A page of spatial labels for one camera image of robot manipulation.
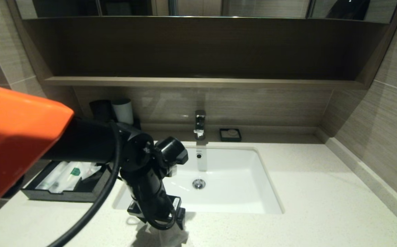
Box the clear plastic sachet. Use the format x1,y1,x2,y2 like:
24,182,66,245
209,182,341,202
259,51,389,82
147,220,189,247

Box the clear sachet cotton pads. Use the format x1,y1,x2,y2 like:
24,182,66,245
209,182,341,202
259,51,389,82
81,164,103,181

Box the toothbrush packet green label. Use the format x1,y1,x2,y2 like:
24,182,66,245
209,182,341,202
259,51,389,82
61,162,94,192

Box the black pull-out drawer tray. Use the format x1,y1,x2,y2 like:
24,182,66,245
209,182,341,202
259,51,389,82
21,160,114,203

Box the black cup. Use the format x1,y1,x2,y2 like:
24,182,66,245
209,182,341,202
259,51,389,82
89,100,114,122

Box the white sink basin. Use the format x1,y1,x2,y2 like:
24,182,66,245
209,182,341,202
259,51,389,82
113,145,284,214

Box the frosted toothbrush packet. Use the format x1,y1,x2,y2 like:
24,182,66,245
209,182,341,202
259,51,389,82
49,162,82,193
35,161,69,191

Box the black soap dish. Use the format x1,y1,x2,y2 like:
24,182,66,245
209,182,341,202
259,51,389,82
219,128,242,142

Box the chrome faucet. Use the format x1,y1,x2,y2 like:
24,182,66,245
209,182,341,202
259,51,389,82
194,110,207,141

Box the grey white cup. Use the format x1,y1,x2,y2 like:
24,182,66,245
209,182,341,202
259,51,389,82
112,98,134,126

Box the mirror cabinet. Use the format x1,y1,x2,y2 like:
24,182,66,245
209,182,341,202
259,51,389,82
16,0,397,24

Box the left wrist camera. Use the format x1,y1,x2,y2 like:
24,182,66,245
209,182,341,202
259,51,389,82
155,136,189,177

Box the brown wooden wall shelf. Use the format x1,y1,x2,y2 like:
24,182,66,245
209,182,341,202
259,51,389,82
8,0,397,90

